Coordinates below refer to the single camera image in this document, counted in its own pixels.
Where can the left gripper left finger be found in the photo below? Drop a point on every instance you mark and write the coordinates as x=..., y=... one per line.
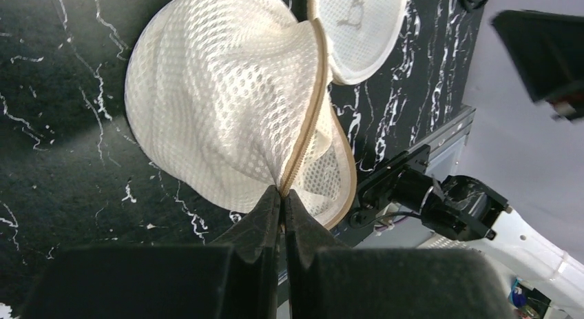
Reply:
x=235, y=276

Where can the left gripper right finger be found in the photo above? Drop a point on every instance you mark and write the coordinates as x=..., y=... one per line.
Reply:
x=330, y=280

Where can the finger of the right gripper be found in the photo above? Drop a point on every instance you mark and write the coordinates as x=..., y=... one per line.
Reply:
x=547, y=52

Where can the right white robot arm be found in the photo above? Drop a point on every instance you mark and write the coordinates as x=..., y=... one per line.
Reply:
x=466, y=211

